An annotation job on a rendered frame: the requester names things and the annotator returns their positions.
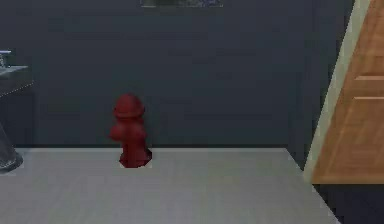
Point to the brown wooden room door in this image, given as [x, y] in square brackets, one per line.
[358, 116]

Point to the red fire hydrant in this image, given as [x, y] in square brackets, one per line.
[130, 133]

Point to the framed wall picture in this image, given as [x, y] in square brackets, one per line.
[181, 2]

